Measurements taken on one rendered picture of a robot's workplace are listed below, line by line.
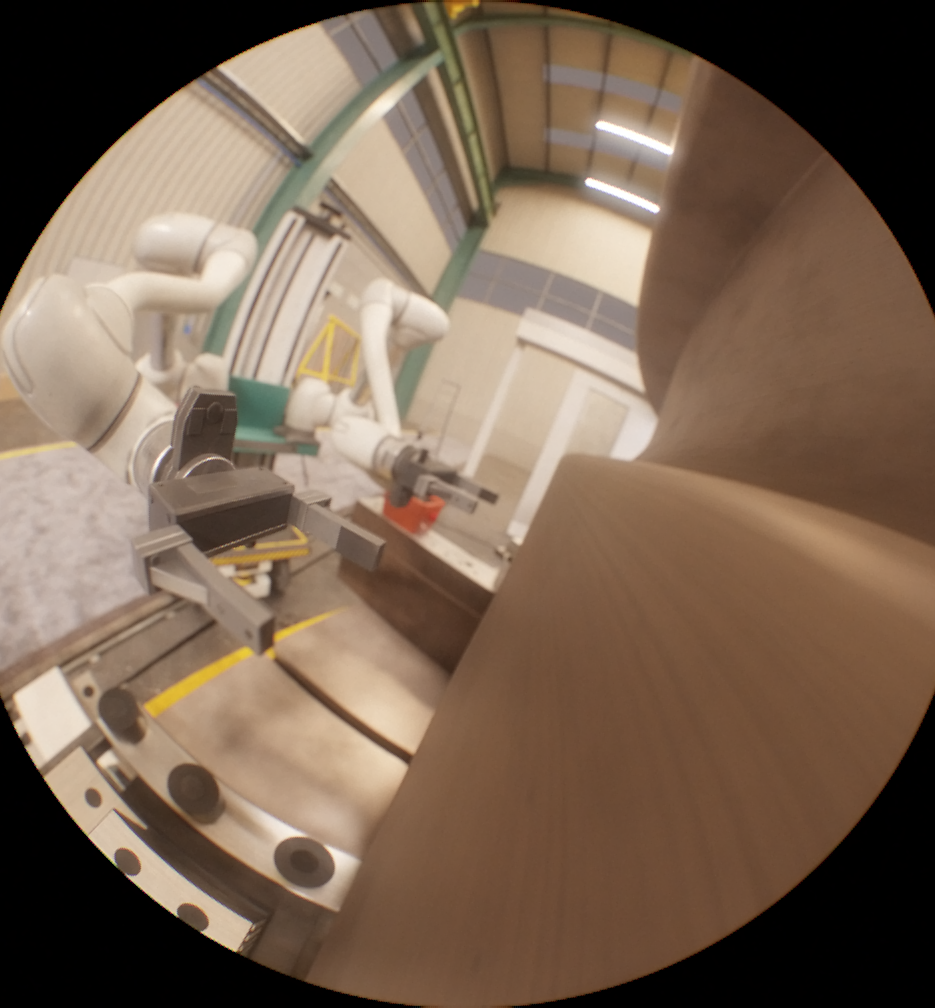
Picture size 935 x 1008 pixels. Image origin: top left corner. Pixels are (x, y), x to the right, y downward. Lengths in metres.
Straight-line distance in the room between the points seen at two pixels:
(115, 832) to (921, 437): 0.47
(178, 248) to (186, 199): 6.38
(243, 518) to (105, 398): 0.19
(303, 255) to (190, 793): 1.68
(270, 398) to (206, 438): 1.22
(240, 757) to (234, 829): 0.45
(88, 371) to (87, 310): 0.06
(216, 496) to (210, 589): 0.09
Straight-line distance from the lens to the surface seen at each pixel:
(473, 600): 1.00
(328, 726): 0.93
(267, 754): 0.88
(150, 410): 0.38
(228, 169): 7.69
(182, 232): 0.85
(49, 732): 0.86
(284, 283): 1.59
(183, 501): 0.25
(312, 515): 0.30
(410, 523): 1.10
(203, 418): 0.29
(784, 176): 0.47
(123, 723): 0.48
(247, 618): 0.17
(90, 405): 0.35
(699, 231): 0.55
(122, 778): 0.62
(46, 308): 0.35
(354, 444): 0.68
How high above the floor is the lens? 1.12
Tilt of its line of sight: 14 degrees down
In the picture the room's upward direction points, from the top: 22 degrees clockwise
